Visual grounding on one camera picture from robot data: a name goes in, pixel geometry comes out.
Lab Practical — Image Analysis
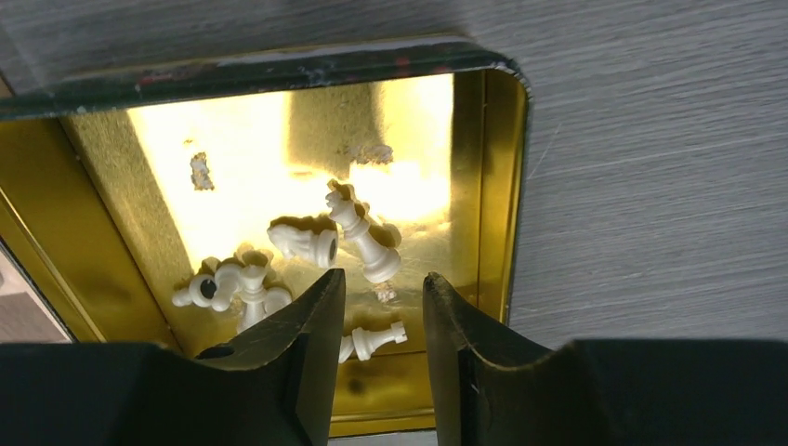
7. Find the wooden chess board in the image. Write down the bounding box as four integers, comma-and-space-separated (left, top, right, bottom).
1, 252, 72, 343

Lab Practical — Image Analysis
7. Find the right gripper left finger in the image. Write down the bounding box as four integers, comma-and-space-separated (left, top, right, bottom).
1, 269, 346, 445

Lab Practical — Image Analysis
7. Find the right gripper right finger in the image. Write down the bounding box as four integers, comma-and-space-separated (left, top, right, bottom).
423, 272, 787, 445

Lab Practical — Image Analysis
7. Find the gold tin tray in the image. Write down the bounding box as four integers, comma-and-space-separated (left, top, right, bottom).
1, 36, 532, 439

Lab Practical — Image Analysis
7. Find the white piece under king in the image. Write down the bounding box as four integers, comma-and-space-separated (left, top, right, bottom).
171, 264, 242, 312

